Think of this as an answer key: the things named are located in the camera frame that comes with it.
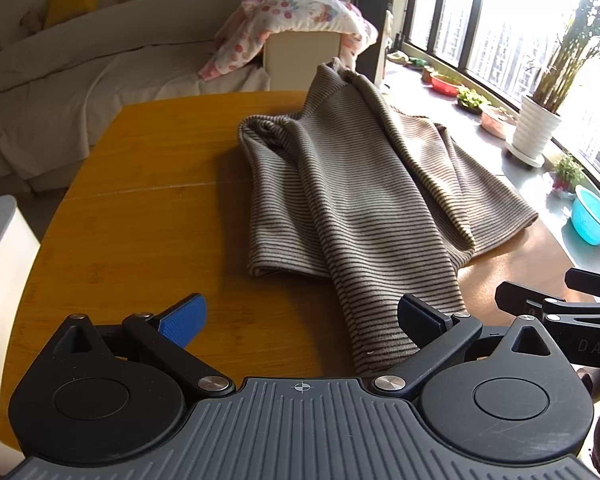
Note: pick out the dark brown curtain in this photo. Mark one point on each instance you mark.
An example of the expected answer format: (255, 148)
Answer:
(370, 10)

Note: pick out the grey striped towel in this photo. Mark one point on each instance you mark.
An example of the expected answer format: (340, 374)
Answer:
(340, 185)

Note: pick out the white sofa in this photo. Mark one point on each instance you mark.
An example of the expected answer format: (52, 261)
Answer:
(80, 85)

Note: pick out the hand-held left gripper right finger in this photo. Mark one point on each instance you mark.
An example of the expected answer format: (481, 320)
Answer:
(420, 320)

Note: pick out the small plant in red pot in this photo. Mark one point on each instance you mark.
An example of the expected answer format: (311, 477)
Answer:
(567, 175)

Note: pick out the tall plant in white pot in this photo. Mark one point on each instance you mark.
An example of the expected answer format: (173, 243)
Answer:
(535, 125)

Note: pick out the green plant in dark pot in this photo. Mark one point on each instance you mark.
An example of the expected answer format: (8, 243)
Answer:
(471, 100)

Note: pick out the floral pink quilt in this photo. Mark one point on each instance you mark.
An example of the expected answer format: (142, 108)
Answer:
(300, 10)

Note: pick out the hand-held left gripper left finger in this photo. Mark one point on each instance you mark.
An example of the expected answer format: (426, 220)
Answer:
(182, 317)

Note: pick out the black window frame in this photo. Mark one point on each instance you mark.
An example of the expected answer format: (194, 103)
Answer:
(472, 35)

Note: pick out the white standing rack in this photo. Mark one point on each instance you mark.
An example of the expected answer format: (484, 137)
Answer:
(389, 35)

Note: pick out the beige slippers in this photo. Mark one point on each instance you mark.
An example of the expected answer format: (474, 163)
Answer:
(398, 58)

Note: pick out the pink basin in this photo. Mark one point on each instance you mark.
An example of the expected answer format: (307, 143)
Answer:
(497, 122)

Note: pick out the beige plush toy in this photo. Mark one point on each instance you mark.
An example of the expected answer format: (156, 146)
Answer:
(31, 21)

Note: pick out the green slippers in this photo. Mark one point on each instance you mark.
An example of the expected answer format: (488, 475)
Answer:
(419, 63)

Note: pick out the small brown pot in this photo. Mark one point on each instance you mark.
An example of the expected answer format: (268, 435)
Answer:
(427, 75)

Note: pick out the red basin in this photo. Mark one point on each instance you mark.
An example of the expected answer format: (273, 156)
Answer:
(445, 85)

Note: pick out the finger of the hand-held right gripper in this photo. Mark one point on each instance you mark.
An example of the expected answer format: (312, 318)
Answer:
(597, 282)
(525, 300)

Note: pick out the white side table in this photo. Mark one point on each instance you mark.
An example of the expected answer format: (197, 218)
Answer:
(0, 285)

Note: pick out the blue plastic basin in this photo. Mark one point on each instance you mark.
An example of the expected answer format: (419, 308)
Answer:
(592, 220)

